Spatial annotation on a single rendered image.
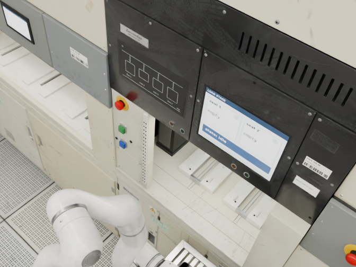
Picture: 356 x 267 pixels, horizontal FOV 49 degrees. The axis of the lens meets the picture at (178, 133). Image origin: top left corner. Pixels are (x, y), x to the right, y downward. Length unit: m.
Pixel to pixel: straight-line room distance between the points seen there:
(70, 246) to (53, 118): 1.26
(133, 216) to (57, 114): 1.20
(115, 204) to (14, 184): 2.00
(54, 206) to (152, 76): 0.52
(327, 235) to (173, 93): 0.64
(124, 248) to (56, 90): 1.25
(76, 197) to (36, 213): 1.78
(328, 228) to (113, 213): 0.62
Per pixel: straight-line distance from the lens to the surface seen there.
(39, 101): 2.35
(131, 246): 1.36
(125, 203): 1.15
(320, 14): 0.89
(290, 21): 0.93
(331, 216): 1.21
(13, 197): 3.02
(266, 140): 1.15
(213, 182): 1.90
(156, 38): 1.23
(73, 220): 1.09
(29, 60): 2.64
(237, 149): 1.24
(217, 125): 1.23
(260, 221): 1.85
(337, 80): 0.95
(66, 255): 1.10
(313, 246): 1.36
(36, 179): 3.06
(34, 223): 2.87
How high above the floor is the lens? 2.46
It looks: 49 degrees down
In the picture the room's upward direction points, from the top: 7 degrees clockwise
